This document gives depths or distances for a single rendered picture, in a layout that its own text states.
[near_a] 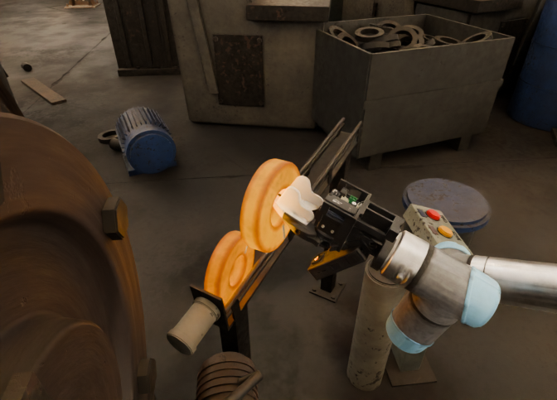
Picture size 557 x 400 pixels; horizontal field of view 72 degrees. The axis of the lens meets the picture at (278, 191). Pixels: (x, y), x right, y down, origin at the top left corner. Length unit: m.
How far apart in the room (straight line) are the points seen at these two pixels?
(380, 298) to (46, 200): 1.00
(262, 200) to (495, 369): 1.27
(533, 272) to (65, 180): 0.65
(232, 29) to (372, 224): 2.35
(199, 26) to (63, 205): 2.67
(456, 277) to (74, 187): 0.49
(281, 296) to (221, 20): 1.87
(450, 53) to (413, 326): 2.04
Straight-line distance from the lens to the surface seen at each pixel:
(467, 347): 1.70
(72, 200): 0.20
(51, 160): 0.19
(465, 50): 2.60
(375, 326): 1.20
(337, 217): 0.56
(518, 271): 0.72
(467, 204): 1.61
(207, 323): 0.77
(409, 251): 0.57
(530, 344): 1.82
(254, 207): 0.57
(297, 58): 2.78
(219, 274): 0.75
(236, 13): 2.78
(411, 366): 1.53
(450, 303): 0.59
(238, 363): 0.90
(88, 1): 8.94
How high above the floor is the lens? 1.29
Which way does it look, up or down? 35 degrees down
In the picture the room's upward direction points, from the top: straight up
